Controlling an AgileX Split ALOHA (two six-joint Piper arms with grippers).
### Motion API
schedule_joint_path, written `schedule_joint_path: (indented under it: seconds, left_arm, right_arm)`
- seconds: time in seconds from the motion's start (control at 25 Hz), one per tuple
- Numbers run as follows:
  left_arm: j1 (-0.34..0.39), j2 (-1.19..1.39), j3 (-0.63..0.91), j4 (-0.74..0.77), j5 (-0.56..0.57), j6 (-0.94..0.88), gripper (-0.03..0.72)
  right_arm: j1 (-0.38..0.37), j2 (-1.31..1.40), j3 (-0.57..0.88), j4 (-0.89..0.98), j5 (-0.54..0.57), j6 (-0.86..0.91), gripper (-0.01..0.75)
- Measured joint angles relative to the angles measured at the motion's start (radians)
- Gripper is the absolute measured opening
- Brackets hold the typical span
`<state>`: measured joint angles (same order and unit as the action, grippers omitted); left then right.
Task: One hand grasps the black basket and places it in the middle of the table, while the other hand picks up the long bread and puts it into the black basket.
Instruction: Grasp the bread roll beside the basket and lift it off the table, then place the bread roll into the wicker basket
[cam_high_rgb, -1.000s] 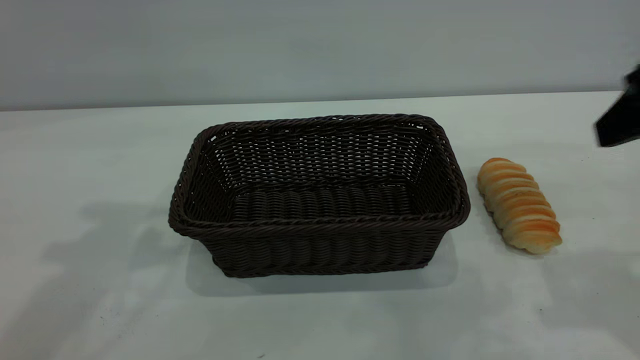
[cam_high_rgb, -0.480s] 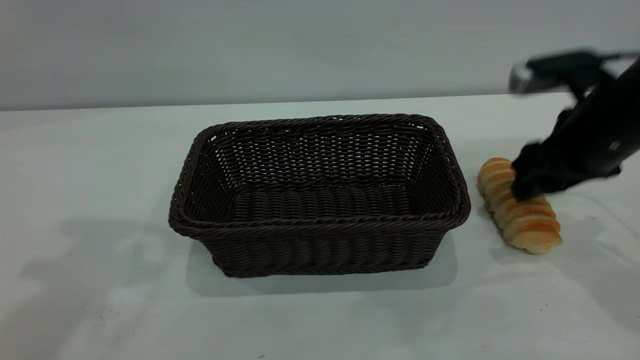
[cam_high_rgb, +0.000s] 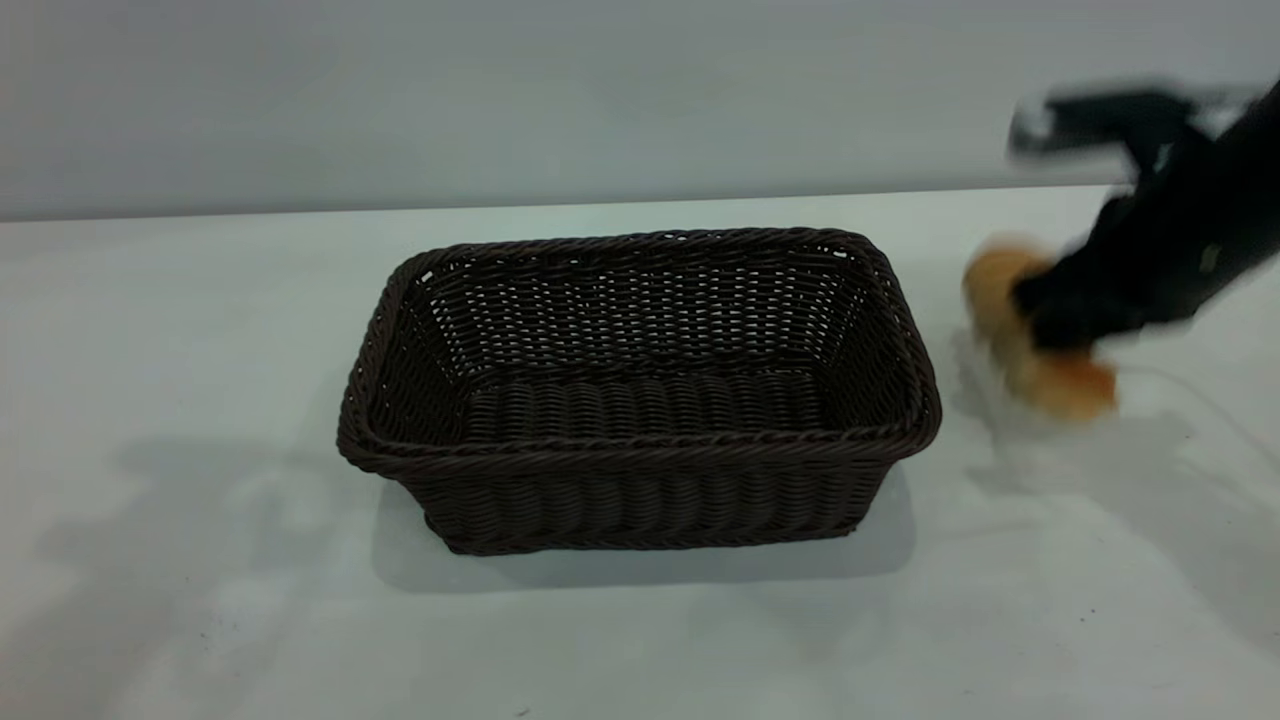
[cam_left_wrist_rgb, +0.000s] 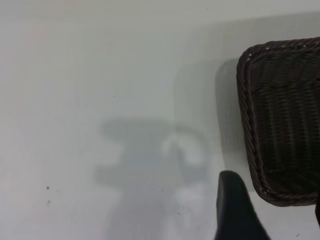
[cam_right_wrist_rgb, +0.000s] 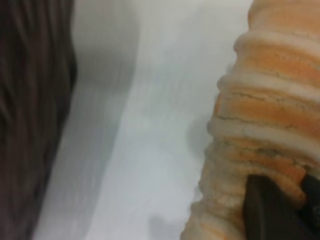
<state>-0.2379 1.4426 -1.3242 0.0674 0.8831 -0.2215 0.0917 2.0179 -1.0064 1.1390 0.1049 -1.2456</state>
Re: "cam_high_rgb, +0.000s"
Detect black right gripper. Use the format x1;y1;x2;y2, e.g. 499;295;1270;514
1012;125;1263;351

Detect striped golden bread roll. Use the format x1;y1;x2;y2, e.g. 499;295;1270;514
962;238;1118;421

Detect dark brown woven basket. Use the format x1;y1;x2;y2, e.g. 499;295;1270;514
336;227;943;557

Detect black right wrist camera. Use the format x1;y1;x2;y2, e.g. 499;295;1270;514
1008;85;1241;166

